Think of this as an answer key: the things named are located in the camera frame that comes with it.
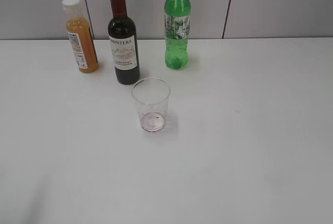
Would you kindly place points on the orange juice bottle white cap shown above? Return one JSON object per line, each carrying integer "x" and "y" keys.
{"x": 80, "y": 37}

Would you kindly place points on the transparent plastic cup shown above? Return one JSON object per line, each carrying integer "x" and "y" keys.
{"x": 151, "y": 97}

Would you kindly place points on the green plastic soda bottle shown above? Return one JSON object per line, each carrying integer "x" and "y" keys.
{"x": 176, "y": 32}

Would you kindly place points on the dark red wine bottle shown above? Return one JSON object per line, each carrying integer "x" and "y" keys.
{"x": 123, "y": 42}

